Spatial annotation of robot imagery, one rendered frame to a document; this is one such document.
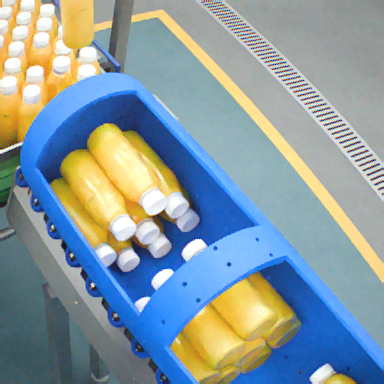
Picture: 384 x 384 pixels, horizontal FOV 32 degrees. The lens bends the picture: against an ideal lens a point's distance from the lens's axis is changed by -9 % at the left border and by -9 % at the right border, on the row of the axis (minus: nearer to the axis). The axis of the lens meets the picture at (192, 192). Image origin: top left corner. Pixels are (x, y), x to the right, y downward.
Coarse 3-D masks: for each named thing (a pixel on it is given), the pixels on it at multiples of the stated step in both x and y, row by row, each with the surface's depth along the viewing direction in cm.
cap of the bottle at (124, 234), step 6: (120, 222) 117; (126, 222) 117; (132, 222) 118; (114, 228) 117; (120, 228) 117; (126, 228) 117; (132, 228) 118; (114, 234) 118; (120, 234) 117; (126, 234) 118; (132, 234) 119; (120, 240) 118
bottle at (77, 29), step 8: (64, 0) 123; (72, 0) 122; (80, 0) 123; (88, 0) 124; (64, 8) 124; (72, 8) 124; (80, 8) 124; (88, 8) 126; (64, 16) 126; (72, 16) 126; (80, 16) 126; (88, 16) 127; (64, 24) 128; (72, 24) 127; (80, 24) 128; (88, 24) 129; (64, 32) 130; (72, 32) 129; (80, 32) 129; (88, 32) 131; (64, 40) 132; (72, 40) 131; (80, 40) 131; (88, 40) 132; (72, 48) 133
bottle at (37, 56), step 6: (48, 42) 157; (30, 48) 157; (36, 48) 155; (42, 48) 155; (48, 48) 157; (30, 54) 156; (36, 54) 156; (42, 54) 156; (48, 54) 157; (30, 60) 157; (36, 60) 156; (42, 60) 157; (48, 60) 158; (30, 66) 158; (42, 66) 158; (48, 66) 159
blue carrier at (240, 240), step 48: (96, 96) 119; (144, 96) 123; (48, 144) 127; (192, 144) 118; (48, 192) 118; (192, 192) 133; (240, 192) 113; (192, 240) 132; (240, 240) 103; (144, 288) 128; (192, 288) 99; (288, 288) 119; (144, 336) 104; (336, 336) 111
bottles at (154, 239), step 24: (72, 192) 125; (72, 216) 122; (144, 216) 124; (168, 216) 129; (192, 216) 128; (96, 240) 120; (144, 240) 123; (168, 240) 130; (120, 264) 125; (288, 336) 116; (192, 360) 106; (240, 360) 108; (264, 360) 117
